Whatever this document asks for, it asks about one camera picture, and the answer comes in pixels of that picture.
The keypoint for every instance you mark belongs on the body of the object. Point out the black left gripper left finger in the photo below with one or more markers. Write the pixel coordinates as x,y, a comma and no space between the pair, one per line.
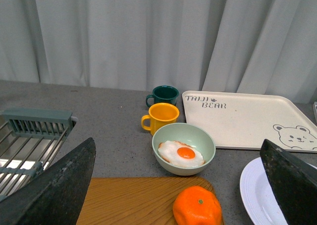
56,196

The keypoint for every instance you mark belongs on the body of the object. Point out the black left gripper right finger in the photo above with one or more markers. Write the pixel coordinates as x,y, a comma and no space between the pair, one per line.
293,182

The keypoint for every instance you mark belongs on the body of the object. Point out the fake fried egg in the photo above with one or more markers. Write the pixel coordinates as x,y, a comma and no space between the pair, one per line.
180,154

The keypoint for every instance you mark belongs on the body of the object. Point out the white round plate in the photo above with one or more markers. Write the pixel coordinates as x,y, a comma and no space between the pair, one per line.
257,196

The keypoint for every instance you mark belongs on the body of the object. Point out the light green bowl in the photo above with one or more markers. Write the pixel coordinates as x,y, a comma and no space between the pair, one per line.
190,135

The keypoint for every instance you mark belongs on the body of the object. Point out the dark green mug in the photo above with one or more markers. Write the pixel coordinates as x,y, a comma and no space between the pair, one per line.
162,94

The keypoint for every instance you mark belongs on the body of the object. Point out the orange mandarin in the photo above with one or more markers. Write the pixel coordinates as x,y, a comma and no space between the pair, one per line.
197,206

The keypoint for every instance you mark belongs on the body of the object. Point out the yellow mug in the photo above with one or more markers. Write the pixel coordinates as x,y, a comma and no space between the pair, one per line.
159,115

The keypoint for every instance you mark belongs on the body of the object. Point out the grey dish drying rack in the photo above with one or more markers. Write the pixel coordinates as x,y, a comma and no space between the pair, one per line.
29,141

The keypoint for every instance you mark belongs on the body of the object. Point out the wooden cutting board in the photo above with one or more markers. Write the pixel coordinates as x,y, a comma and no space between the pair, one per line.
135,200

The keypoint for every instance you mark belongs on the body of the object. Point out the grey curtain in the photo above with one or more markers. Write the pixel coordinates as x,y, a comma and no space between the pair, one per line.
241,46

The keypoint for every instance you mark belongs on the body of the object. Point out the cream bear tray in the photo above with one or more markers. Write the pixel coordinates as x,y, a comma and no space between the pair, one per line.
244,121

